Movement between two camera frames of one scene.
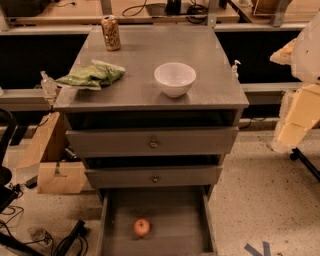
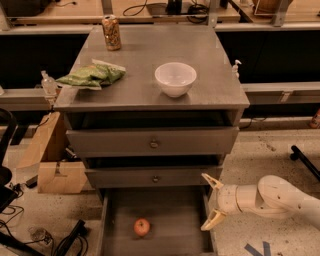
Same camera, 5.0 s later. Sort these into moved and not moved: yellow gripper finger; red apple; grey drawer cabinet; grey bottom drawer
Moved: yellow gripper finger
Not moved: grey drawer cabinet; red apple; grey bottom drawer
